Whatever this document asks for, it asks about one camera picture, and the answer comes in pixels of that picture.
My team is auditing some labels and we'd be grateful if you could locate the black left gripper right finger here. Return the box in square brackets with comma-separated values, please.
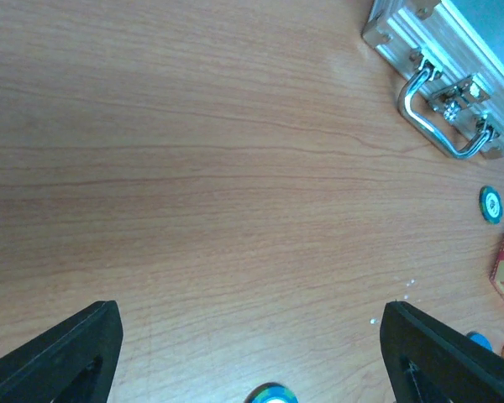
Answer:
[380, 301, 504, 402]

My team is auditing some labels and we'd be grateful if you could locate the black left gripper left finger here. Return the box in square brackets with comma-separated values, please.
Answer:
[0, 301, 123, 402]

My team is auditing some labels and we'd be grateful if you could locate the blue white poker chip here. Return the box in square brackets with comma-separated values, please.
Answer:
[479, 186, 503, 225]
[244, 382, 298, 403]

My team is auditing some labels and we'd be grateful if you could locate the aluminium poker case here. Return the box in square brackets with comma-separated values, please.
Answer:
[361, 1, 504, 160]

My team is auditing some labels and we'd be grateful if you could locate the blue round token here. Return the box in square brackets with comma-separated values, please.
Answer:
[466, 332, 493, 351]

